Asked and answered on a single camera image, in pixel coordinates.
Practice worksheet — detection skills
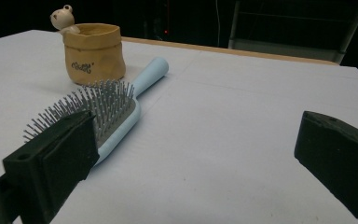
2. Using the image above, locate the tan wooden board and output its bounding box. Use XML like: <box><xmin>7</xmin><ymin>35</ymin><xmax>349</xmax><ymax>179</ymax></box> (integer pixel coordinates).
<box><xmin>49</xmin><ymin>4</ymin><xmax>127</xmax><ymax>86</ymax></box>

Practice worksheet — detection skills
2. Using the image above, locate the light blue hairbrush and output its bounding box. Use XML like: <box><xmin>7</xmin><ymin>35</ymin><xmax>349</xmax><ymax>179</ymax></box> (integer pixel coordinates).
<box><xmin>22</xmin><ymin>56</ymin><xmax>170</xmax><ymax>166</ymax></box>

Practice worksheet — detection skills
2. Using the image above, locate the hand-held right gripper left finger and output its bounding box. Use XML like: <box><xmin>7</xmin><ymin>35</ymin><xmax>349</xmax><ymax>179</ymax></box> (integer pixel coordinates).
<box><xmin>2</xmin><ymin>110</ymin><xmax>101</xmax><ymax>224</ymax></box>

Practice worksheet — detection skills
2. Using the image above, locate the black equipment with red light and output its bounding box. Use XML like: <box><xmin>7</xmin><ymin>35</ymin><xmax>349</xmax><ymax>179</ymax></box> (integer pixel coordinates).
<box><xmin>150</xmin><ymin>12</ymin><xmax>175</xmax><ymax>41</ymax></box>

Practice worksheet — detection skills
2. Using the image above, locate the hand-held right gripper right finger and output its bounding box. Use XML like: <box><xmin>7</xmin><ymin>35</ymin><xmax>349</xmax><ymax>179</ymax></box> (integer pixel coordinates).
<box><xmin>294</xmin><ymin>110</ymin><xmax>358</xmax><ymax>224</ymax></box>

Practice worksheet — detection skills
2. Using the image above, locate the thin white cable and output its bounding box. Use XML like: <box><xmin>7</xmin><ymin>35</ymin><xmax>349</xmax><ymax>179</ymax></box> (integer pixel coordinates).
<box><xmin>214</xmin><ymin>0</ymin><xmax>222</xmax><ymax>48</ymax></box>

